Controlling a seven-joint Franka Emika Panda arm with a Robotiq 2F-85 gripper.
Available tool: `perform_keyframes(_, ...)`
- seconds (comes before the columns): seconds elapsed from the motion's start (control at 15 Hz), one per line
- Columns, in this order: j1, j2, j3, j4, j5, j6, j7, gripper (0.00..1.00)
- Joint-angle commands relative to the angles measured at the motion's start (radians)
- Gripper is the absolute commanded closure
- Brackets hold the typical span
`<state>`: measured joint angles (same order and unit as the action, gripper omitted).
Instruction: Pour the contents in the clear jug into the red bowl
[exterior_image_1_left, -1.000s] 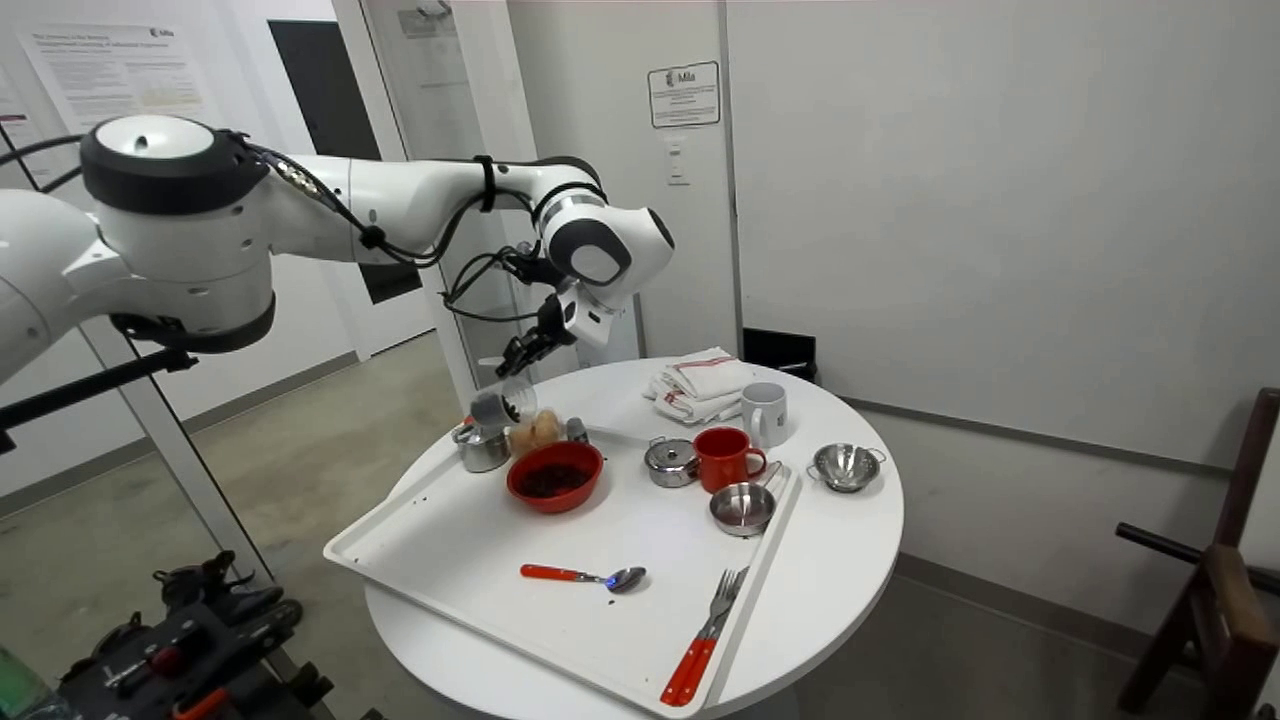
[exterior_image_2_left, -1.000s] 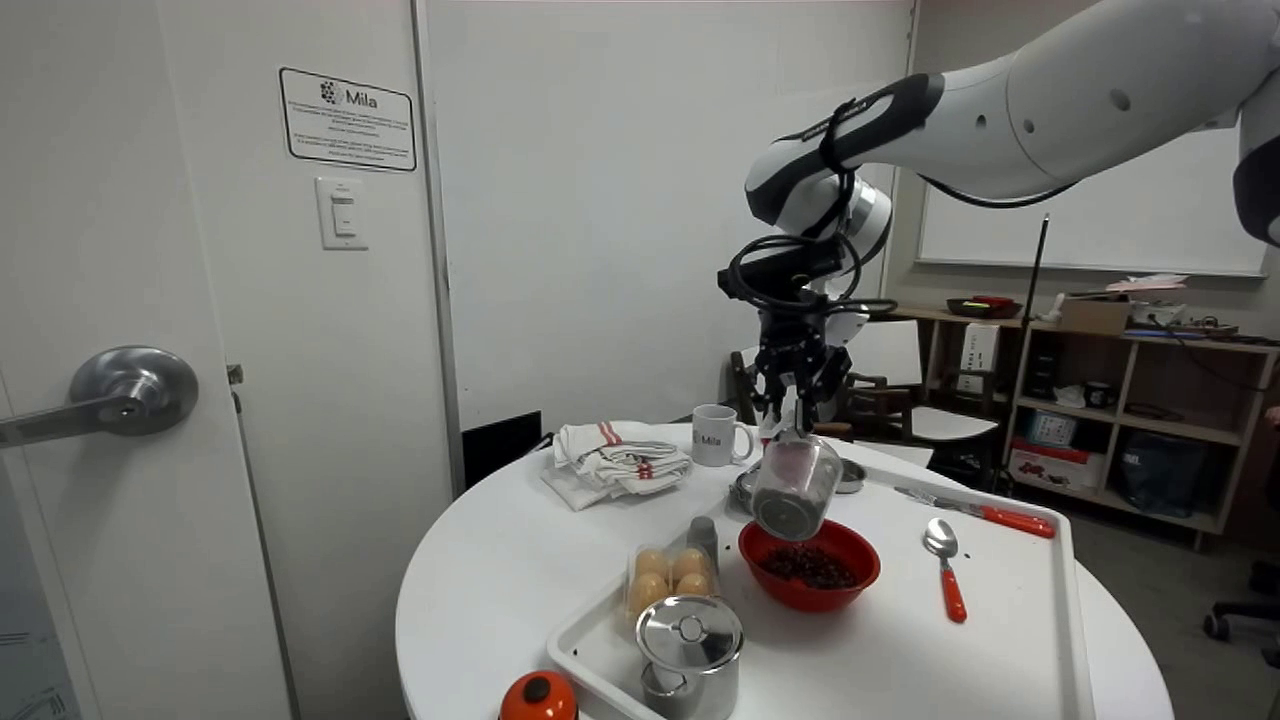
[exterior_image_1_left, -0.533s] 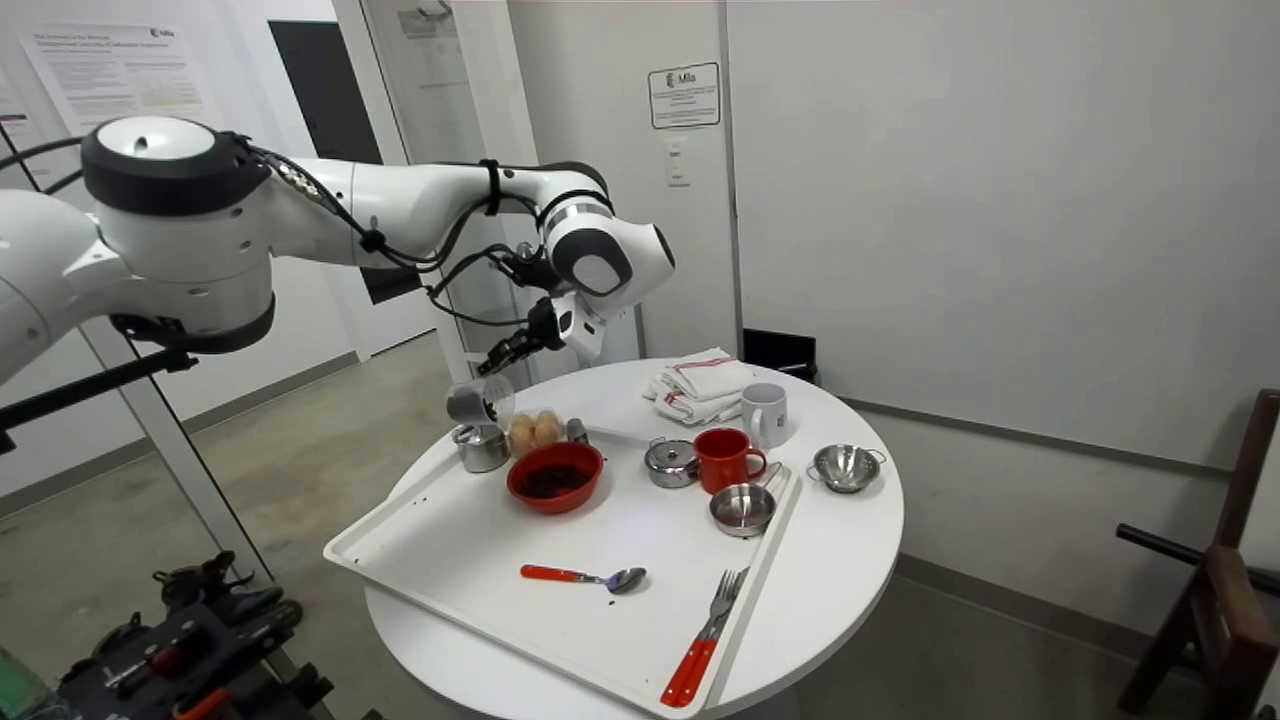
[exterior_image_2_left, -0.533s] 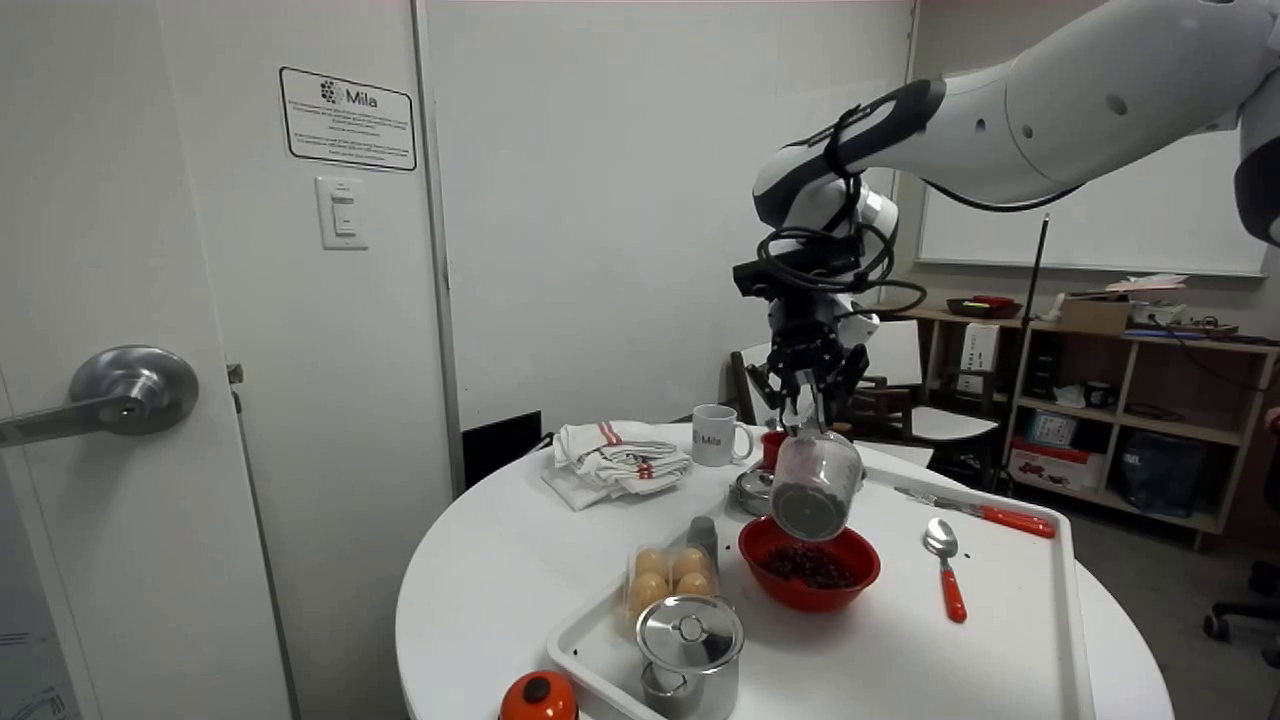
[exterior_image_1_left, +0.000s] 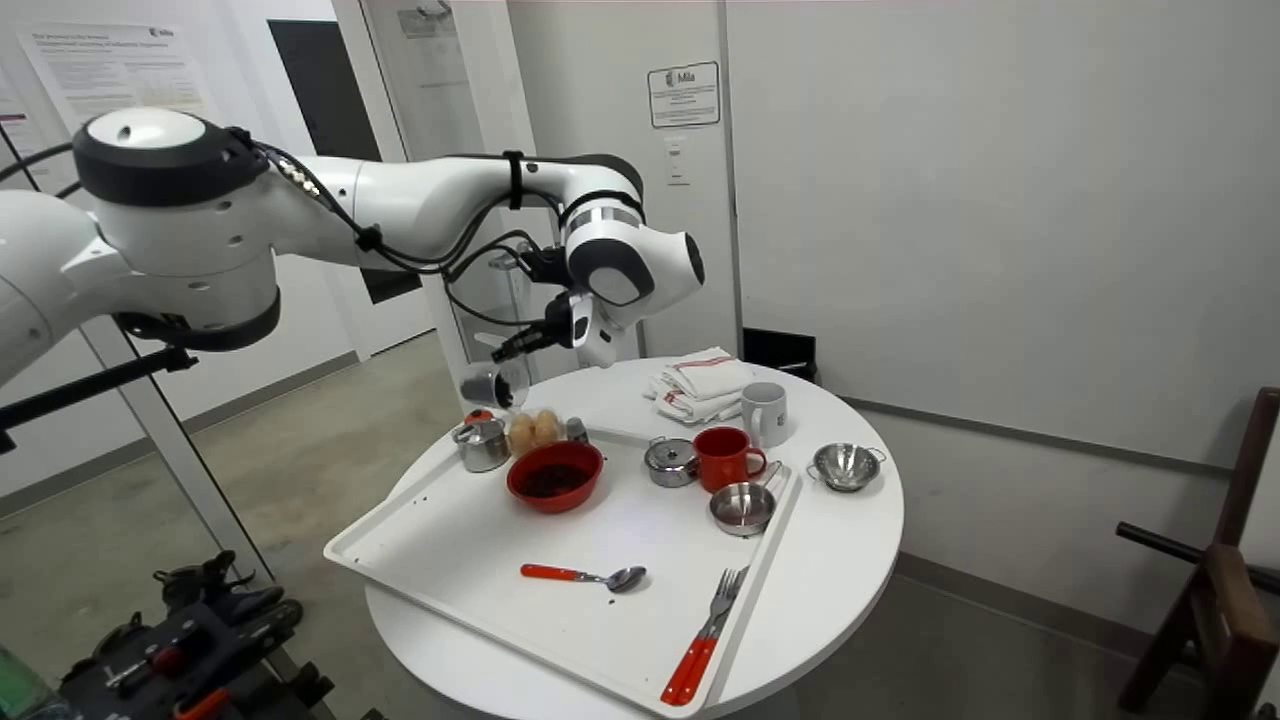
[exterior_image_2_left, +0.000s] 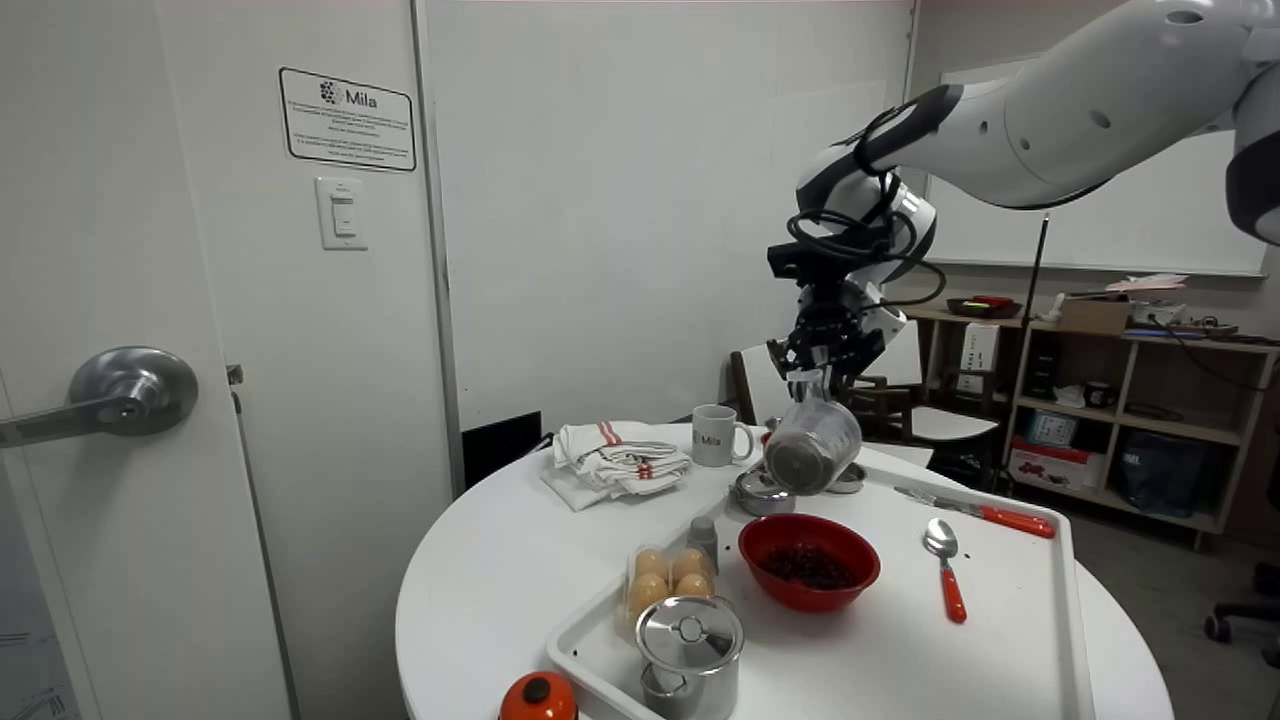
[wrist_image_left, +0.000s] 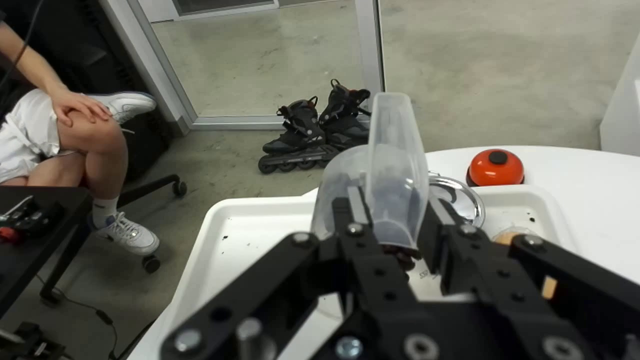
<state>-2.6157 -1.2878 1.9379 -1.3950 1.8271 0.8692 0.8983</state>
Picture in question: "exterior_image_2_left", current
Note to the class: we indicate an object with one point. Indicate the bag of bread rolls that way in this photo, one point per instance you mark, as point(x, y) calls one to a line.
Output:
point(670, 575)

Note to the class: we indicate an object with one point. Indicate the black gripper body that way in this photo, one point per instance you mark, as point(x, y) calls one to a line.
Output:
point(839, 318)

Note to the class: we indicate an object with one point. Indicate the red handled fork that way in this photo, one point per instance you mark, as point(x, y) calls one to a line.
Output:
point(983, 509)

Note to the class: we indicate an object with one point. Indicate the red bowl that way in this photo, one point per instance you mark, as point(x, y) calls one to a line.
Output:
point(810, 563)

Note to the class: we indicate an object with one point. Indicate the door lever handle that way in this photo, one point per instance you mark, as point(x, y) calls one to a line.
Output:
point(134, 390)

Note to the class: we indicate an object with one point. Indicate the orange round object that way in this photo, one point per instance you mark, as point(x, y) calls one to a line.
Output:
point(540, 698)

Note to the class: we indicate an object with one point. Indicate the white mug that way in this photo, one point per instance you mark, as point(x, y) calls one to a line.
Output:
point(718, 439)

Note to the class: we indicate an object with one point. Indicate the wooden shelf unit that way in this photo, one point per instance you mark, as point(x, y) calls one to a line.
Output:
point(1131, 423)

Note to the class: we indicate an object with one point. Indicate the wall sign plaque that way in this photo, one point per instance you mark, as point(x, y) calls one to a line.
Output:
point(346, 120)

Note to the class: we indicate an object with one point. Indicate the light switch plate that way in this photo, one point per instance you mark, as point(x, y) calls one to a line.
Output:
point(339, 207)

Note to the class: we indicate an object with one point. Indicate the white red striped cloth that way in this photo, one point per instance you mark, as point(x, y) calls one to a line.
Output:
point(614, 460)

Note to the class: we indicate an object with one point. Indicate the small steel lidded dish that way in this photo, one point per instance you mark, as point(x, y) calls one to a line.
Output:
point(756, 492)

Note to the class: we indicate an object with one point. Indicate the red handled spoon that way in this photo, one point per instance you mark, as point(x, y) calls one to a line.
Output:
point(940, 543)

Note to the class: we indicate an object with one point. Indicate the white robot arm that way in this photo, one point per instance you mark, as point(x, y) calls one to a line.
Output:
point(1053, 129)

